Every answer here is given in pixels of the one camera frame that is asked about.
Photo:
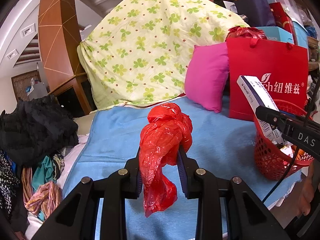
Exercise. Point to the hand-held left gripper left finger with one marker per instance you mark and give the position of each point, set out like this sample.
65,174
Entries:
133,175

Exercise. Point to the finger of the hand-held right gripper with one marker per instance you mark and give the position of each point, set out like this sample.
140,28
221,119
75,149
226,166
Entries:
270,116

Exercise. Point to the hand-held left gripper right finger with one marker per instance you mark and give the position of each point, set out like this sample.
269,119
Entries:
182,177

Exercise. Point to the white medicine box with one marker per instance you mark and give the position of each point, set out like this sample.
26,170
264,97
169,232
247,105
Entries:
252,92

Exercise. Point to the red plastic mesh basket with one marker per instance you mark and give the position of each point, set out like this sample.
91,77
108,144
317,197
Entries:
270,157

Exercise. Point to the red plastic bag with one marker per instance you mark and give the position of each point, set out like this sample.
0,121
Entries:
160,142

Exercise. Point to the person's right hand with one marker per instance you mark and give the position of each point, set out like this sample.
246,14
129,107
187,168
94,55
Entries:
308,195

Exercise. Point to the light blue blanket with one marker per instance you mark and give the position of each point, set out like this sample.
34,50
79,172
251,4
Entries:
112,135

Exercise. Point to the red paper bag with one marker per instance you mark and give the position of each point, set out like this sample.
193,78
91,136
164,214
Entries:
275,60

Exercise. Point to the pink pillow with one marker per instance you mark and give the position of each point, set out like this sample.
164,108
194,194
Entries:
207,80

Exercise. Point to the light blue box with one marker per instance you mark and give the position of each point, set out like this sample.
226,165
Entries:
275,33

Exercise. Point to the light blue plastic bin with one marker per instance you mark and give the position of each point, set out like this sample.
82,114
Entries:
300,35

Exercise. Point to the red crinkled plastic wrap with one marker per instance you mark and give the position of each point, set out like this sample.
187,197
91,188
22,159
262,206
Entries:
243,32

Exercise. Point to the teal cloth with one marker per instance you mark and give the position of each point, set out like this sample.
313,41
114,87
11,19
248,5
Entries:
43,170

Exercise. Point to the orange striped scarf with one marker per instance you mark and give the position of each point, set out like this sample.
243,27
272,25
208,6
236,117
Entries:
45,195

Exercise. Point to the dark wooden cabinet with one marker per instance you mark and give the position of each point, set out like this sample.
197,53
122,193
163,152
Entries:
72,100

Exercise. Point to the red gift box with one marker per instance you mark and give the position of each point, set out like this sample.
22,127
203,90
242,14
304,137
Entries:
282,15

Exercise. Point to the black polka dot cloth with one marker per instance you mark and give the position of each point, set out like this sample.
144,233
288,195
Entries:
7,180

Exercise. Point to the clover print quilt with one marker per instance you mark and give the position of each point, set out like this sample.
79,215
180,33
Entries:
150,42

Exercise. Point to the wooden lattice door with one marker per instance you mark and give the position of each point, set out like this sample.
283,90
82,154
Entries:
20,82

